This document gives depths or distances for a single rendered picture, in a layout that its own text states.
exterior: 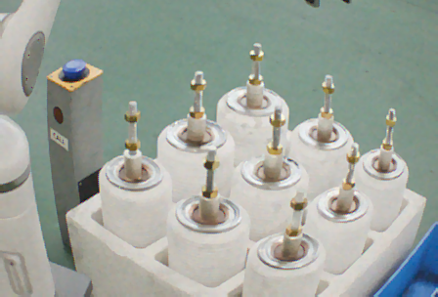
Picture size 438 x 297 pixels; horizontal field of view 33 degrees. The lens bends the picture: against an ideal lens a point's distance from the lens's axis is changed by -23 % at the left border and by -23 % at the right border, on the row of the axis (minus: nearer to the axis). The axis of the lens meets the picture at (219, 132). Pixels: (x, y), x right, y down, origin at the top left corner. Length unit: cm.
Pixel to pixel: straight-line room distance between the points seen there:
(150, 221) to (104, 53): 92
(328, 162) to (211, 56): 80
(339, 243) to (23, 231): 48
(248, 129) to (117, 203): 24
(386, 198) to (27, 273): 58
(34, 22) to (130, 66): 127
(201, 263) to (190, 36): 106
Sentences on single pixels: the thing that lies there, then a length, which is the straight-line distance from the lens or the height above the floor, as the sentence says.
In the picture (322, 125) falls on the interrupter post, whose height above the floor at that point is 27.
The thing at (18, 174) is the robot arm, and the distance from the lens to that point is 70.
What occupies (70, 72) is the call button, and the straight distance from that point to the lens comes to 119.
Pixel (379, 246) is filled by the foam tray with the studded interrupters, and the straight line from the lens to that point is 113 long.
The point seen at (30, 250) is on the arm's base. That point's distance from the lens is 75.
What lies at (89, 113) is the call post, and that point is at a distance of 122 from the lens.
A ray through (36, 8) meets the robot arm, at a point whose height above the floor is 63.
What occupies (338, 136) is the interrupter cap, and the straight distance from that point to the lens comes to 121.
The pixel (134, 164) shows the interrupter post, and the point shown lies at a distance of 109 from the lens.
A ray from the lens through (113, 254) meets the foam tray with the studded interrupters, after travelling 110.
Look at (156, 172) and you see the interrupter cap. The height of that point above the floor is 25.
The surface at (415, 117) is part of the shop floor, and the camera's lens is 183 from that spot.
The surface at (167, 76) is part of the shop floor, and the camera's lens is 185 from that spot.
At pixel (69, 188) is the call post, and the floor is 14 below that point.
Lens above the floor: 87
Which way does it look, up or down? 31 degrees down
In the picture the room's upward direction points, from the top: 3 degrees clockwise
